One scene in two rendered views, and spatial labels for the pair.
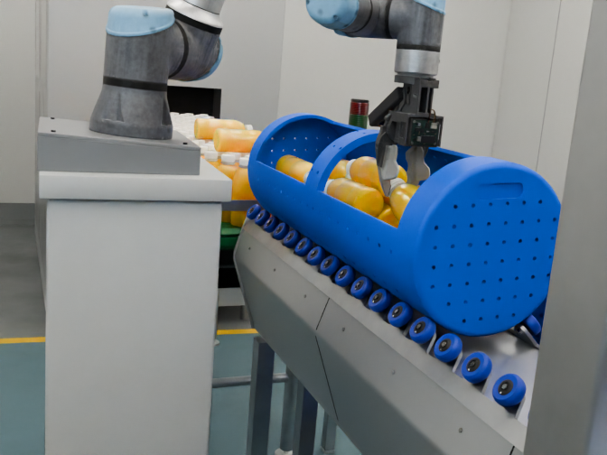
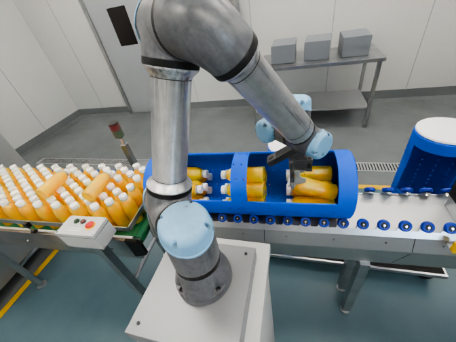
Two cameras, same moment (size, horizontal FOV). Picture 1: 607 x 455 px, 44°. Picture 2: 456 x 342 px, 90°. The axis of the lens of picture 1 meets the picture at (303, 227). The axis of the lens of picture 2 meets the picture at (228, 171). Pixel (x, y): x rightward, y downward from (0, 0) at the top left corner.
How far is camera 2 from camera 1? 1.28 m
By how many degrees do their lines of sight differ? 51
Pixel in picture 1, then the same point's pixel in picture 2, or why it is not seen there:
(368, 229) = (309, 208)
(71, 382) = not seen: outside the picture
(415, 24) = not seen: hidden behind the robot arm
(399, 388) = (340, 242)
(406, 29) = not seen: hidden behind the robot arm
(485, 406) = (395, 233)
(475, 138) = (54, 83)
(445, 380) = (368, 233)
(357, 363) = (306, 243)
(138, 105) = (223, 267)
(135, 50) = (212, 249)
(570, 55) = (73, 32)
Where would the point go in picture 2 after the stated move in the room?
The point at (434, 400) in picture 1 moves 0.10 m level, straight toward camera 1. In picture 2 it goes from (365, 239) to (392, 253)
